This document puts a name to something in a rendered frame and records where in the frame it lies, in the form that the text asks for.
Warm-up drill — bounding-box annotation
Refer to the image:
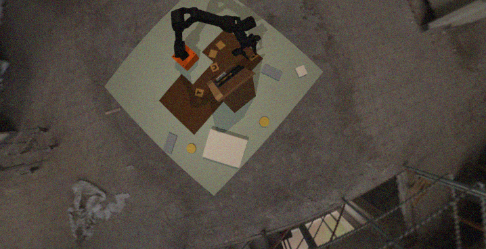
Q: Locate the yellow flat disc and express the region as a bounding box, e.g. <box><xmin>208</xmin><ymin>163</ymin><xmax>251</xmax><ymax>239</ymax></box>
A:
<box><xmin>259</xmin><ymin>117</ymin><xmax>269</xmax><ymax>127</ymax></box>
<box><xmin>187</xmin><ymin>143</ymin><xmax>196</xmax><ymax>153</ymax></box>

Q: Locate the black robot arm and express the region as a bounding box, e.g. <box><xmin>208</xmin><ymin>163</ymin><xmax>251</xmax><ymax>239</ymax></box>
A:
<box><xmin>171</xmin><ymin>7</ymin><xmax>256</xmax><ymax>61</ymax></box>

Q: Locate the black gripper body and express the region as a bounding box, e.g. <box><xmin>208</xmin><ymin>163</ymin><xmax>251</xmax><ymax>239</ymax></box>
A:
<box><xmin>232</xmin><ymin>32</ymin><xmax>261</xmax><ymax>56</ymax></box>

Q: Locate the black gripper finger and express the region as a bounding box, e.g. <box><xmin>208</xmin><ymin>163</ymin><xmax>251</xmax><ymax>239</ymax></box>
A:
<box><xmin>240</xmin><ymin>51</ymin><xmax>250</xmax><ymax>60</ymax></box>
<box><xmin>251</xmin><ymin>42</ymin><xmax>257</xmax><ymax>55</ymax></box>

